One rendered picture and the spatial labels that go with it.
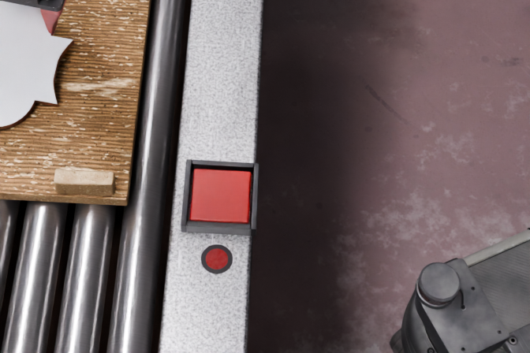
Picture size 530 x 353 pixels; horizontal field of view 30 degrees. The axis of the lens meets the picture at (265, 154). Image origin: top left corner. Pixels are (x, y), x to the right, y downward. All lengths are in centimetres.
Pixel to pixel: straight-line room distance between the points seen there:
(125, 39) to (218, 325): 34
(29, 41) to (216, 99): 21
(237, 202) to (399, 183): 112
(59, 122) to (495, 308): 95
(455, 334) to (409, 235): 42
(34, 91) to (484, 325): 93
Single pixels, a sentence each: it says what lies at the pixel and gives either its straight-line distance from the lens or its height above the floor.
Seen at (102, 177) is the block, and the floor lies 96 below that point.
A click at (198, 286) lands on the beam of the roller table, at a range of 98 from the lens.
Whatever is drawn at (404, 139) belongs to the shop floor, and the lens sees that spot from 215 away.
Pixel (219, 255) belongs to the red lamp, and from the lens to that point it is 99.
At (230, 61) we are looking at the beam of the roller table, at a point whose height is 92.
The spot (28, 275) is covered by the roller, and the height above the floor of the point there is 92.
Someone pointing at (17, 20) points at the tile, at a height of 97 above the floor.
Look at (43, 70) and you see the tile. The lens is 106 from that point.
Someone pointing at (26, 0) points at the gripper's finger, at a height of 105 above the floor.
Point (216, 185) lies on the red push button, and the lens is 101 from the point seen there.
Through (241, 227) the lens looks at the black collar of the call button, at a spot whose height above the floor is 93.
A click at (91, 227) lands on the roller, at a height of 92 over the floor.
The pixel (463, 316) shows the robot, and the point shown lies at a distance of 170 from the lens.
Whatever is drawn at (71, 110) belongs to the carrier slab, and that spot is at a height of 94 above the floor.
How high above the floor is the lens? 183
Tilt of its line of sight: 61 degrees down
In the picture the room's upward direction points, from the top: 6 degrees clockwise
